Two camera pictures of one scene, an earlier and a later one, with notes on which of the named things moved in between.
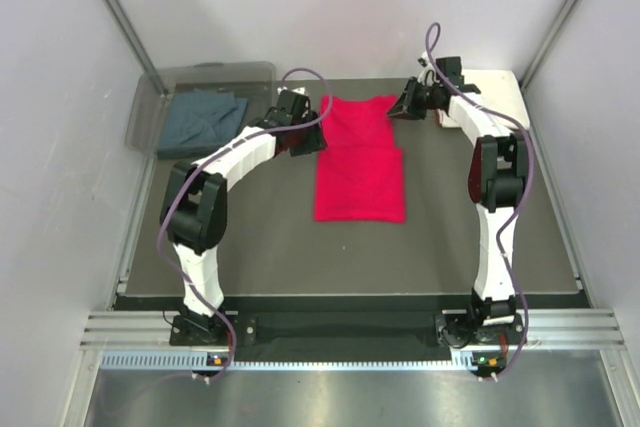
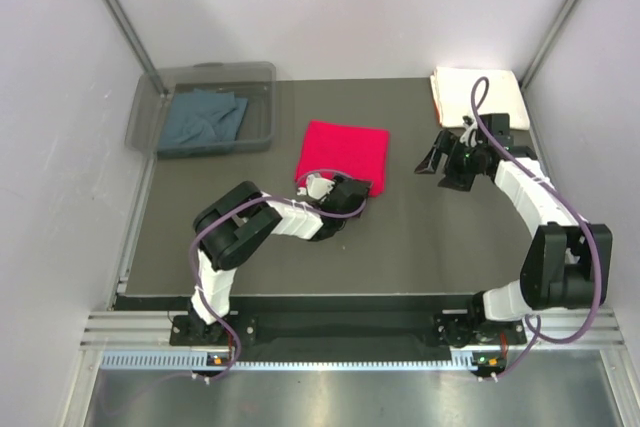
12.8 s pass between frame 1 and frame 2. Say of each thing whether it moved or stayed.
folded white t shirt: stayed
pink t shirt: moved
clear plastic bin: stayed
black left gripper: moved
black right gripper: moved
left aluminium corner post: stayed
